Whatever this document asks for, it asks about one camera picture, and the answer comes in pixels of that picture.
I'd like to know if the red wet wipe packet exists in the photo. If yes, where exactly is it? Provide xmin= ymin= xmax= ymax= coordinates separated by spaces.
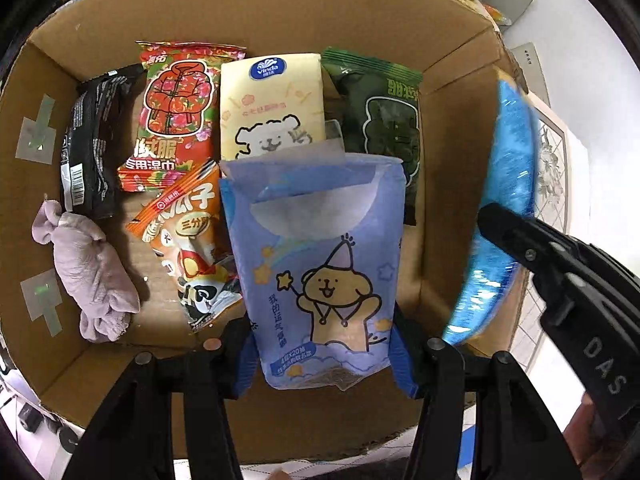
xmin=117 ymin=41 xmax=247 ymax=193

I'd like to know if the white board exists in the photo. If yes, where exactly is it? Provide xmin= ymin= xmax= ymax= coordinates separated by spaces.
xmin=509 ymin=42 xmax=543 ymax=96

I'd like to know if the green packet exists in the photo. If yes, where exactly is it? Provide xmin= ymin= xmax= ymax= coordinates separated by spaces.
xmin=320 ymin=47 xmax=424 ymax=227

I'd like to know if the orange panda snack packet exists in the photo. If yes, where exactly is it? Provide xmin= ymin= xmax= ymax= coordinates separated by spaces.
xmin=125 ymin=158 xmax=246 ymax=333

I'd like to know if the person's right hand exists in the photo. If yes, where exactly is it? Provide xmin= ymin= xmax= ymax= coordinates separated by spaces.
xmin=562 ymin=392 xmax=608 ymax=480

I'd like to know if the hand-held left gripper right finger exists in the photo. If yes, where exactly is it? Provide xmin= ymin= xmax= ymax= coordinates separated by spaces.
xmin=390 ymin=305 xmax=583 ymax=480

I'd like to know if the blue dog tissue pack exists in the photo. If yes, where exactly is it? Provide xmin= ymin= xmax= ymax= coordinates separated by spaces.
xmin=218 ymin=119 xmax=405 ymax=392

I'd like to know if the long blue packet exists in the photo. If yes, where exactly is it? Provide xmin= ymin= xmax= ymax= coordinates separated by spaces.
xmin=442 ymin=72 xmax=538 ymax=347

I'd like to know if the black packet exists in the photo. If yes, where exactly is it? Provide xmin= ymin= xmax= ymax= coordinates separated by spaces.
xmin=59 ymin=64 xmax=146 ymax=221

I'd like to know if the yellow tissue pack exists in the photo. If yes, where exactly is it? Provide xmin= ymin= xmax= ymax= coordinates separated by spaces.
xmin=219 ymin=53 xmax=328 ymax=163

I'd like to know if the purple sock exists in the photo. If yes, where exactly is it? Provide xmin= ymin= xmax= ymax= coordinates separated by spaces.
xmin=31 ymin=198 xmax=142 ymax=344

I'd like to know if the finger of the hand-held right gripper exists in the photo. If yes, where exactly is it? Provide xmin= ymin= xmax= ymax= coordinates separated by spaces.
xmin=476 ymin=203 xmax=577 ymax=282

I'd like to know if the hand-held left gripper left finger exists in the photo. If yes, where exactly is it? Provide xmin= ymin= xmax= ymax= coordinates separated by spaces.
xmin=65 ymin=317 xmax=261 ymax=480

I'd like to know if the cardboard box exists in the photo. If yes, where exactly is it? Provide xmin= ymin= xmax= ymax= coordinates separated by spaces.
xmin=0 ymin=0 xmax=536 ymax=466

